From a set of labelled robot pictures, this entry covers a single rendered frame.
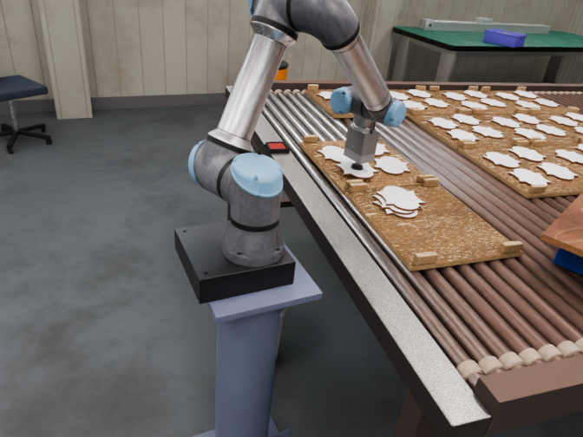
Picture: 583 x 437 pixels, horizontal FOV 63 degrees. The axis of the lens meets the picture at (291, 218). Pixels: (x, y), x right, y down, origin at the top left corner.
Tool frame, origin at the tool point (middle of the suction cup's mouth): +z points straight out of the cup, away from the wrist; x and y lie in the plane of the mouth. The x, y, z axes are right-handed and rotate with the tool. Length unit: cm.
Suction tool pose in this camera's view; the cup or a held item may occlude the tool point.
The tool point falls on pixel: (356, 171)
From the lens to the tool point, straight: 163.8
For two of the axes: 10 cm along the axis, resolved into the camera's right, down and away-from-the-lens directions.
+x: -8.2, 2.2, -5.2
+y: -5.6, -4.6, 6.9
